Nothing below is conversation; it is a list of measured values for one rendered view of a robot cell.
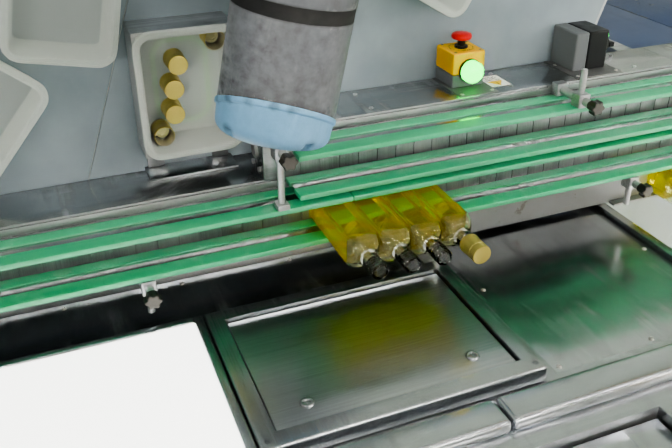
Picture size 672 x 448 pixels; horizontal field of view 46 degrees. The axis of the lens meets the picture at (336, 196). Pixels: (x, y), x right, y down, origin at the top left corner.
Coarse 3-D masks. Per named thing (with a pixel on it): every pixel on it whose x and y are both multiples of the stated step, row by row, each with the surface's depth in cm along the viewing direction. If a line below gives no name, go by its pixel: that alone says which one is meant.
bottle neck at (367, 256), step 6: (366, 252) 129; (372, 252) 129; (360, 258) 129; (366, 258) 128; (372, 258) 127; (378, 258) 127; (366, 264) 127; (372, 264) 126; (378, 264) 125; (384, 264) 126; (372, 270) 125; (378, 270) 128; (384, 270) 127; (372, 276) 126; (378, 276) 127; (384, 276) 127
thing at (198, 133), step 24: (216, 24) 130; (144, 48) 134; (168, 48) 135; (192, 48) 137; (144, 72) 136; (192, 72) 139; (216, 72) 140; (144, 96) 130; (192, 96) 141; (144, 120) 132; (192, 120) 143; (144, 144) 134; (192, 144) 139; (216, 144) 139
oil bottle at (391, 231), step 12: (360, 204) 140; (372, 204) 140; (384, 204) 140; (372, 216) 137; (384, 216) 137; (396, 216) 137; (384, 228) 133; (396, 228) 133; (384, 240) 131; (396, 240) 131; (408, 240) 132; (384, 252) 132
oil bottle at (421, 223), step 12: (408, 192) 144; (396, 204) 140; (408, 204) 140; (420, 204) 140; (408, 216) 136; (420, 216) 136; (432, 216) 136; (408, 228) 134; (420, 228) 133; (432, 228) 134; (420, 240) 133; (420, 252) 134
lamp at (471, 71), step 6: (468, 60) 152; (474, 60) 152; (462, 66) 152; (468, 66) 151; (474, 66) 151; (480, 66) 151; (462, 72) 152; (468, 72) 151; (474, 72) 151; (480, 72) 151; (462, 78) 153; (468, 78) 151; (474, 78) 152; (480, 78) 152
